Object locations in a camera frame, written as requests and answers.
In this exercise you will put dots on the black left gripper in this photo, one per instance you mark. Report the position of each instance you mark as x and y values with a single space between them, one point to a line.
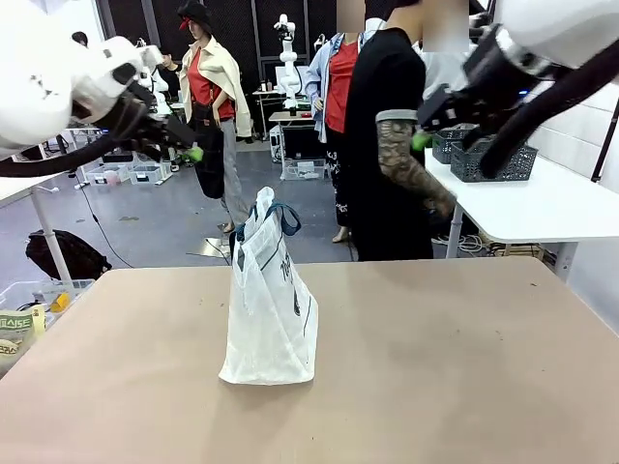
128 121

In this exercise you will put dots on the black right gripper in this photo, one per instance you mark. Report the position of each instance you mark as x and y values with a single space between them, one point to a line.
476 104

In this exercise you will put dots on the tattooed forearm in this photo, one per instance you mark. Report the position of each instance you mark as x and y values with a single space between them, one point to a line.
411 169

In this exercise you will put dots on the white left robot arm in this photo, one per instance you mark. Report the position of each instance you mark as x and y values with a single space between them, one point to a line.
43 82

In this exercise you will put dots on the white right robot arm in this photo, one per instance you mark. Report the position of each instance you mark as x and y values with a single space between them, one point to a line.
546 29

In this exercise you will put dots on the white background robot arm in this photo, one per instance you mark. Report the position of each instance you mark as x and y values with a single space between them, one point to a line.
289 63

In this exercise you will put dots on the person's hand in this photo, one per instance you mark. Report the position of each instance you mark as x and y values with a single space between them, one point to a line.
439 215

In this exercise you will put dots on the small grey plastic basket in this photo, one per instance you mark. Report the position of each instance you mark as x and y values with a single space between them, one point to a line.
447 145

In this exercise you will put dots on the person in black shirt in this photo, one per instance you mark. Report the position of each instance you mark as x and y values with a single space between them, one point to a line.
387 145

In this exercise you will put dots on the person in white shirt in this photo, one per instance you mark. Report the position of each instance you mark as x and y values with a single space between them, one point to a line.
442 72

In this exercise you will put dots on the clear floor bin dark contents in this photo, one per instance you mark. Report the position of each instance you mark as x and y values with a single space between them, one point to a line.
145 175

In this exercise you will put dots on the mannequin with cream jacket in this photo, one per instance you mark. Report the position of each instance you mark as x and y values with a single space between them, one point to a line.
208 82

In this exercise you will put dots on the seated person in black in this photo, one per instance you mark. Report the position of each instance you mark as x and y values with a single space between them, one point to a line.
169 77

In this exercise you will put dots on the clear floor bin pink contents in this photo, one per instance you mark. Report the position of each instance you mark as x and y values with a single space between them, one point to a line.
109 175

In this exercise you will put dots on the large grey plastic basket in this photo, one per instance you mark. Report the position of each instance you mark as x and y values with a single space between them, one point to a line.
517 164

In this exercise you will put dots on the mannequin with blue shirt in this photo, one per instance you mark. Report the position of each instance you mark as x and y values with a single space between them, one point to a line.
333 92

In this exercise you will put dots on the background work table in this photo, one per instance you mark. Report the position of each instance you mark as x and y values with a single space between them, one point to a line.
290 118

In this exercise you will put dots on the clear floor bin white contents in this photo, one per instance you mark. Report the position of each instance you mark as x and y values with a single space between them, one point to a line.
303 169

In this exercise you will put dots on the white side table with baskets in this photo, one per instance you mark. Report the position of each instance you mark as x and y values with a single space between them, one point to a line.
532 208

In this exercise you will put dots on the black backpack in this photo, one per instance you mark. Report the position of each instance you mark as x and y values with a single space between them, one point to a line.
67 253

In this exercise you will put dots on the black stand pole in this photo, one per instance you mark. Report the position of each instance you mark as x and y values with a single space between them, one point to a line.
604 140

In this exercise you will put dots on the clear plastic storage bin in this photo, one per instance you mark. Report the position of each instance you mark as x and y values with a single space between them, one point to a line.
72 286

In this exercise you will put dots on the yellow item in bin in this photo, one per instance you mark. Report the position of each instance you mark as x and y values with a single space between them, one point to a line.
61 302

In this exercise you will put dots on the green printed snack package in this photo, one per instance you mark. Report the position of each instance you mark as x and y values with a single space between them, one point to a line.
17 333

